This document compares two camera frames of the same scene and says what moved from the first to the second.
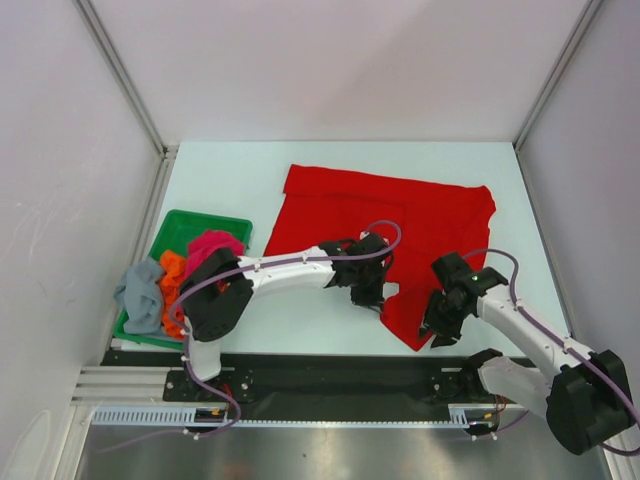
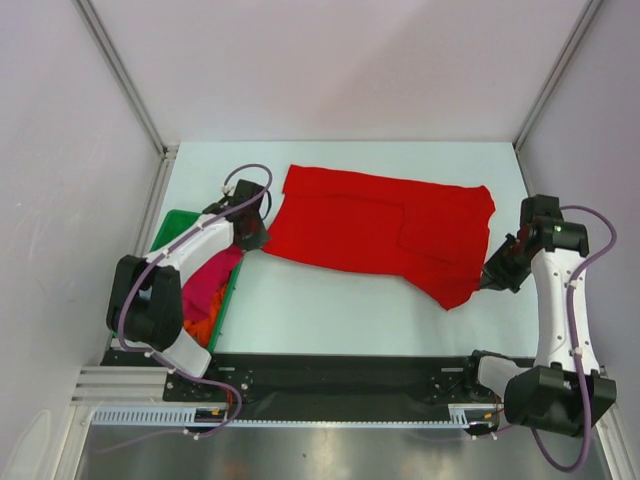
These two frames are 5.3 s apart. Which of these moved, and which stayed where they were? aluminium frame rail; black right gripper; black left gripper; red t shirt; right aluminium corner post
Moved: black left gripper; black right gripper; red t shirt
Stayed: right aluminium corner post; aluminium frame rail
